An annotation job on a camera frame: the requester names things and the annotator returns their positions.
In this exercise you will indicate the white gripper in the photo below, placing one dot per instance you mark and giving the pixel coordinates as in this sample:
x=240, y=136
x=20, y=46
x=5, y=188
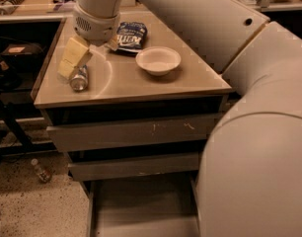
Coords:
x=98, y=30

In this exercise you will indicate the silver blue redbull can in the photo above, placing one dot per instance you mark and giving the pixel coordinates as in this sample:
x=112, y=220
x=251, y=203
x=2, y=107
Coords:
x=79, y=81

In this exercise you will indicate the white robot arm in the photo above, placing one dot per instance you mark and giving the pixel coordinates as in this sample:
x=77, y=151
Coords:
x=249, y=182

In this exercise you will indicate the grey drawer cabinet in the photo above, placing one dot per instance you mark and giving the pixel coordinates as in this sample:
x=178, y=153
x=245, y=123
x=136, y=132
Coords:
x=120, y=90

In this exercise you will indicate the grey top drawer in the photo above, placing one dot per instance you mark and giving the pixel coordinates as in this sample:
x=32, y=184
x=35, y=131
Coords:
x=133, y=132

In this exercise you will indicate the grey middle drawer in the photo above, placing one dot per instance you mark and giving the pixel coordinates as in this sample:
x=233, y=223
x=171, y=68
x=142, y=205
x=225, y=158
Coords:
x=134, y=167

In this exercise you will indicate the grey open bottom drawer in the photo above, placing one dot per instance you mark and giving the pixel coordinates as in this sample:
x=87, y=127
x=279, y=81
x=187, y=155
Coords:
x=149, y=206

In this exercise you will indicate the blue kettle chips bag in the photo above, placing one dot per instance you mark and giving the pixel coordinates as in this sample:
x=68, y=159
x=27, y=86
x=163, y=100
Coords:
x=131, y=36

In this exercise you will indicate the white bowl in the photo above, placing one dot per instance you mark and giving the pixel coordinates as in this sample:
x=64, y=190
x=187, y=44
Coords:
x=158, y=60

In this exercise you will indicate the dark bag on shelf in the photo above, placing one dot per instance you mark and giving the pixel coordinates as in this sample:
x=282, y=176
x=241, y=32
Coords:
x=24, y=57

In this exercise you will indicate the plastic bottle on floor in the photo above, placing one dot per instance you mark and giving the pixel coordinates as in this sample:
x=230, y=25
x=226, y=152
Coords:
x=41, y=171

